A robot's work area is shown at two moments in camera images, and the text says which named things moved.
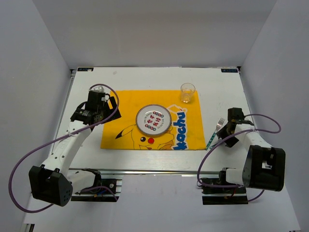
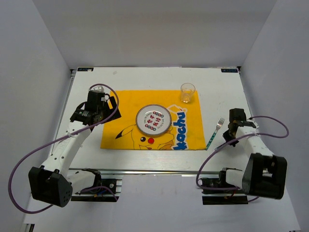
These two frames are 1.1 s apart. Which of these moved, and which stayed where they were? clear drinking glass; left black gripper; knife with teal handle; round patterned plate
Moved: knife with teal handle
Stayed: clear drinking glass; left black gripper; round patterned plate
